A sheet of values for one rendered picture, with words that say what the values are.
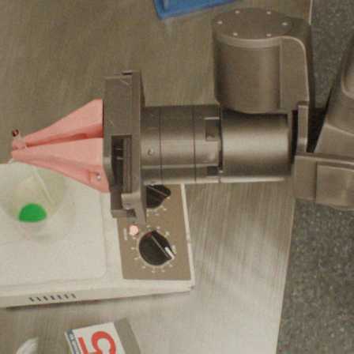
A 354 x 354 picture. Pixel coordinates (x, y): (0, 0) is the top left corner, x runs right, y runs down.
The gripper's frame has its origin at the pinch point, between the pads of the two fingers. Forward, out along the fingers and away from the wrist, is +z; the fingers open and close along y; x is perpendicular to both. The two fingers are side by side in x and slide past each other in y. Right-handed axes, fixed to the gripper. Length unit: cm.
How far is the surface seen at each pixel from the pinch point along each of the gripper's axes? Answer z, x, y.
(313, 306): -33, 101, -5
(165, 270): -9.7, 21.7, 4.5
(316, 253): -34, 101, -15
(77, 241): -1.9, 17.3, 2.6
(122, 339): -5.2, 25.7, 10.6
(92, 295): -2.7, 22.5, 6.7
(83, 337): -1.6, 23.1, 10.8
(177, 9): -11.4, 25.0, -25.1
